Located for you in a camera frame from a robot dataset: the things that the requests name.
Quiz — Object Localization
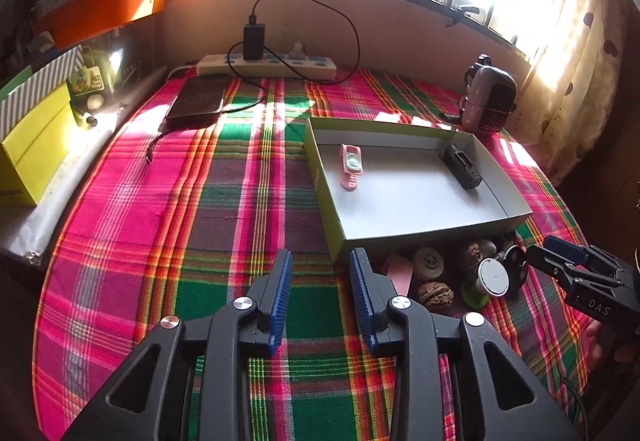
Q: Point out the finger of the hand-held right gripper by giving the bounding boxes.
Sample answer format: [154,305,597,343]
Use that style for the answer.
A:
[525,244,593,294]
[544,235,631,274]

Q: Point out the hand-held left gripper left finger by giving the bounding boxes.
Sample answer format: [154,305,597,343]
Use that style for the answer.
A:
[62,248,294,441]

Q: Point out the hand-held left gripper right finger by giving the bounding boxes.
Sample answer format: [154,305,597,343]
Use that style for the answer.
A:
[349,247,583,441]

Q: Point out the black round piece with holes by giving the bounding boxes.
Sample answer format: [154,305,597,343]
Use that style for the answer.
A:
[500,243,530,294]

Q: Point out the pink plastic piece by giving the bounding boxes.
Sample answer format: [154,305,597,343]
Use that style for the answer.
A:
[382,252,414,297]

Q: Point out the green spool with metal disc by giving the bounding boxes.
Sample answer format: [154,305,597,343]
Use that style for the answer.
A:
[461,257,511,311]

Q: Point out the brown walnut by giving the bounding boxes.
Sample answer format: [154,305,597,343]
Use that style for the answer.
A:
[417,281,455,306]
[460,241,483,272]

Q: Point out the white round jar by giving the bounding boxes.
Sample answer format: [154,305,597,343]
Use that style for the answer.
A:
[413,247,445,280]

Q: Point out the grey cardboard box green sides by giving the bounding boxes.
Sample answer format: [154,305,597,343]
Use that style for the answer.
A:
[303,117,534,267]

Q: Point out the small black device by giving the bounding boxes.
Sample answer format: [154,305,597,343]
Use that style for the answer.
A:
[438,144,483,191]

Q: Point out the pink toy with green seat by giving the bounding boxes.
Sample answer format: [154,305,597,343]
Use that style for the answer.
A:
[338,144,364,192]

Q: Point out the plaid blanket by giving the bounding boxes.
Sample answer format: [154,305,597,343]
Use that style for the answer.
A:
[32,68,601,441]

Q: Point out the small grey desk heater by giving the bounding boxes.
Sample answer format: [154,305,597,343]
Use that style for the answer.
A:
[459,54,517,134]

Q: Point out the dotted curtain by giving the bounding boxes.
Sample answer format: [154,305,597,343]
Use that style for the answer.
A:
[520,0,628,187]

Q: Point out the black phone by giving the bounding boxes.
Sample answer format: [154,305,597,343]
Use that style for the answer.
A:
[165,75,230,124]

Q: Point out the white power strip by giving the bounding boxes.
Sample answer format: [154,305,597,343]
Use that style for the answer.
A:
[196,54,338,82]

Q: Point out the black charger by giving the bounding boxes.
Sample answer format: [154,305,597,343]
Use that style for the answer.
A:
[243,24,264,62]

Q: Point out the yellow box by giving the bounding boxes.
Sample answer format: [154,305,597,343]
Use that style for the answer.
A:
[0,84,76,207]

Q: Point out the small picture card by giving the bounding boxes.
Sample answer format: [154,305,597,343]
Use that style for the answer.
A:
[69,66,106,97]

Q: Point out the striped box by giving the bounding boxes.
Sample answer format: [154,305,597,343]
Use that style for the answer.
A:
[0,46,85,137]

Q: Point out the orange planter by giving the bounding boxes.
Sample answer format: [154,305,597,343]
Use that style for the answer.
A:
[34,0,168,49]

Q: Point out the short black cable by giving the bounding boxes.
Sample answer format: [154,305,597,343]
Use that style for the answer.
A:
[146,121,172,165]

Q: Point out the black charging cable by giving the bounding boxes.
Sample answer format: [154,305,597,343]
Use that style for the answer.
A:
[220,0,360,116]

